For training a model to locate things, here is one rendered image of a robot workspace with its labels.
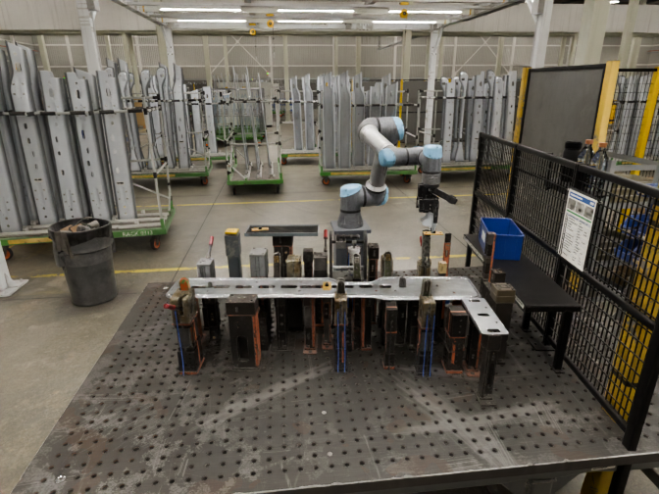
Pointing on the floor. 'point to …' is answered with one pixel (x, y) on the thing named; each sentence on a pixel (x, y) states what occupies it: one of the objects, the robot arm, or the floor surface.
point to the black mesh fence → (633, 427)
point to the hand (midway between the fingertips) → (432, 228)
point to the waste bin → (85, 259)
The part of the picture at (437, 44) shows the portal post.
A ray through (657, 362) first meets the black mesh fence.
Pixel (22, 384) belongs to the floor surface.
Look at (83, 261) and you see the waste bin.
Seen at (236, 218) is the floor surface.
